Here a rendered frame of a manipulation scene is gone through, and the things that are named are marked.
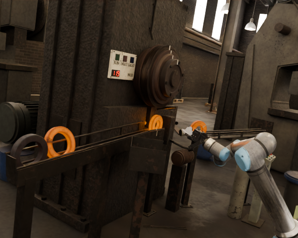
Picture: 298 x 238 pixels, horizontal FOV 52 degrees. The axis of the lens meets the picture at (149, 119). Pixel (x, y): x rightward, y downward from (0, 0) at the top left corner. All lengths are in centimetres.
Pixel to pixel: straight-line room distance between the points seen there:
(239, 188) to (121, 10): 173
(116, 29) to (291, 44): 314
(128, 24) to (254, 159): 118
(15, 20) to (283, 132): 484
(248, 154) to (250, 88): 324
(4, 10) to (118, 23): 433
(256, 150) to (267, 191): 24
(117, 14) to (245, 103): 326
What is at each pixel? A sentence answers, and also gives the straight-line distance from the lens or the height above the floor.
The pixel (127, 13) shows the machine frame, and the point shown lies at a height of 149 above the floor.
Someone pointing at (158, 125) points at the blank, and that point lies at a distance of 241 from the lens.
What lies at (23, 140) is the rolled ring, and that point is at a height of 75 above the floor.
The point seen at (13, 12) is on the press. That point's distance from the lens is 616.
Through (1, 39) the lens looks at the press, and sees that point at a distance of 605.
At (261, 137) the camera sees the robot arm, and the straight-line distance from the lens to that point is 174.
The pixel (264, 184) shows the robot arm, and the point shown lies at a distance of 177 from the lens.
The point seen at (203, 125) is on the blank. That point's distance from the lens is 270.
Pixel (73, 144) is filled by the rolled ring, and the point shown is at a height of 68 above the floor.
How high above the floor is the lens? 114
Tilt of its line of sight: 9 degrees down
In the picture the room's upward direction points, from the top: 9 degrees clockwise
